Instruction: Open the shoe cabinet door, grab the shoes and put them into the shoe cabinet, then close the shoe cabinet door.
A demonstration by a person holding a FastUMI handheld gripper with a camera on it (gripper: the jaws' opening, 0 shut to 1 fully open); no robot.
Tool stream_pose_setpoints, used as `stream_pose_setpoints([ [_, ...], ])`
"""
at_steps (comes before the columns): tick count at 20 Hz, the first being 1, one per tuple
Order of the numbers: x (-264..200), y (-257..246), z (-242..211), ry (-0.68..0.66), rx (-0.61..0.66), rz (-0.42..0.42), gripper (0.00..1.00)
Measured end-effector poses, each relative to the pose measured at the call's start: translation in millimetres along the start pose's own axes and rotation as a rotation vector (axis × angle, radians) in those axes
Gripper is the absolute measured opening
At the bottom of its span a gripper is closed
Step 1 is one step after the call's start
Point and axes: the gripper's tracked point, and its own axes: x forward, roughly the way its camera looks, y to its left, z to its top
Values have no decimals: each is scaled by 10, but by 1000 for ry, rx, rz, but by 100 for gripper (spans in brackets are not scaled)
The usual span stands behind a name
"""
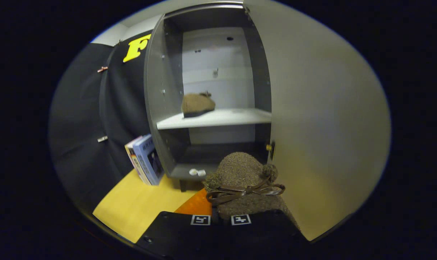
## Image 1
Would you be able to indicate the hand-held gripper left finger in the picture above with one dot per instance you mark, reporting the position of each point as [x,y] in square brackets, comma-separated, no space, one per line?
[175,231]

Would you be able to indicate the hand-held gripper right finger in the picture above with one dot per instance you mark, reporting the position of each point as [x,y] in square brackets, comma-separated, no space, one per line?
[261,231]

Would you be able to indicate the brown shoe with bow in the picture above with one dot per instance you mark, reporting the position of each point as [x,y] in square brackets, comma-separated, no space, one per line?
[196,103]
[240,169]

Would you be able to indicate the beige shoe cabinet door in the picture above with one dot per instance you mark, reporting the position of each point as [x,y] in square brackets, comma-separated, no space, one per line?
[330,126]

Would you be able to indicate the blue book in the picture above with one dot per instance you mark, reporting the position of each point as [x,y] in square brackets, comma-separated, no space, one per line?
[148,159]

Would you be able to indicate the white book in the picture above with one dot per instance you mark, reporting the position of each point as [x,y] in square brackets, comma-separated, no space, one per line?
[133,159]

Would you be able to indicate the silver clothes peg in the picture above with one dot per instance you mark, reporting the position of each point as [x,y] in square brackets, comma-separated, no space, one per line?
[102,138]

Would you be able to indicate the black backdrop cloth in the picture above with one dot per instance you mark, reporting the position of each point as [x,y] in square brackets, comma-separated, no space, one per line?
[81,108]

